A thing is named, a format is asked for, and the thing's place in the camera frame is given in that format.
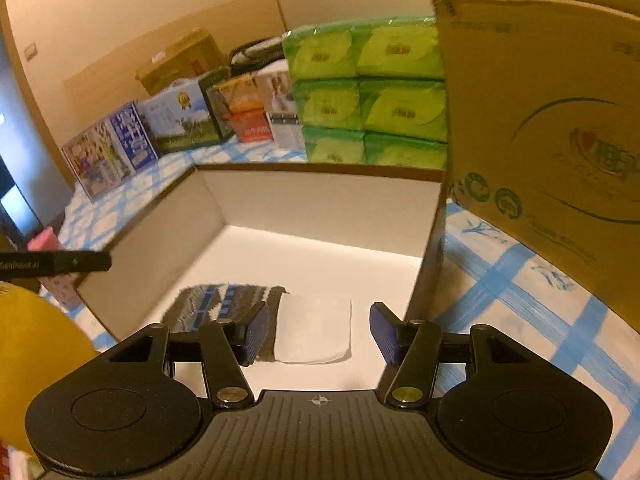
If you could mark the plain brown cardboard box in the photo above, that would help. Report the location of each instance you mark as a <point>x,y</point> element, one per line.
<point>175,65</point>

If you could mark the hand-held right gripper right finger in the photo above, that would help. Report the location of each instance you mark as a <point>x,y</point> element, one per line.
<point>382,332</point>

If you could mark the red white packet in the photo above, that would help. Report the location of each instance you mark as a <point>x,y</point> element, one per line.
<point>17,462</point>

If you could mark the blue checked bed sheet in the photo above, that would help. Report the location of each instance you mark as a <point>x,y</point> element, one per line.
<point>500,280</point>

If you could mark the blue white printed box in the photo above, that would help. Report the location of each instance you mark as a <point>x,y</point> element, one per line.
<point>110,150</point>

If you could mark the yellow bottle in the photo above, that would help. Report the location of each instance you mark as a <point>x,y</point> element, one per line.
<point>35,350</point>

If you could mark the dark green box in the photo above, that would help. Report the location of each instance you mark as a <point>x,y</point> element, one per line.
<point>217,105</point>

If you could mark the white box with figures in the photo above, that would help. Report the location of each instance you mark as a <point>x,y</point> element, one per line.
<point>282,110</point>

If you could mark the dark bag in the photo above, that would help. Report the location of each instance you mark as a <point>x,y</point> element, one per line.
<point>255,55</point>

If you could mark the pink floral box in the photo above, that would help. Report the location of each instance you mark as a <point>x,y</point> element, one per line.
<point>50,240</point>

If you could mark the wall switch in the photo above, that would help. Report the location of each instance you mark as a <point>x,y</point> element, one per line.
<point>31,51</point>

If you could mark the white towel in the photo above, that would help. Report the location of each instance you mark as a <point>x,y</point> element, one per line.
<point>312,327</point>

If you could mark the orange box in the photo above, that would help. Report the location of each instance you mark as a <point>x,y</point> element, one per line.
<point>245,110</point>

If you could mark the grey blue patterned knit sock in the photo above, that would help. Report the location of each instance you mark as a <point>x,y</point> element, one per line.
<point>210,300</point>

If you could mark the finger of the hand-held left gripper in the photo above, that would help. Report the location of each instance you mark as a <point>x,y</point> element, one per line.
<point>75,262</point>

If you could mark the white box with landscape print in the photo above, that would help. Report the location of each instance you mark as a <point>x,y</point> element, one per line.
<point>175,115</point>

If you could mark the brown storage box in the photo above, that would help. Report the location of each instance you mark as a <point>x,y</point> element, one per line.
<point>320,210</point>

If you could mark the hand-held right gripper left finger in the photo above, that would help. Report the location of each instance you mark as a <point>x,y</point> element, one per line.
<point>254,332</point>

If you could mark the large printed cardboard box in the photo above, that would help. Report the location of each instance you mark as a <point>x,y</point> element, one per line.
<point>550,110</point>

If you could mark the stack of green tissue packs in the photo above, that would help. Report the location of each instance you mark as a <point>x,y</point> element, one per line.
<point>380,95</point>

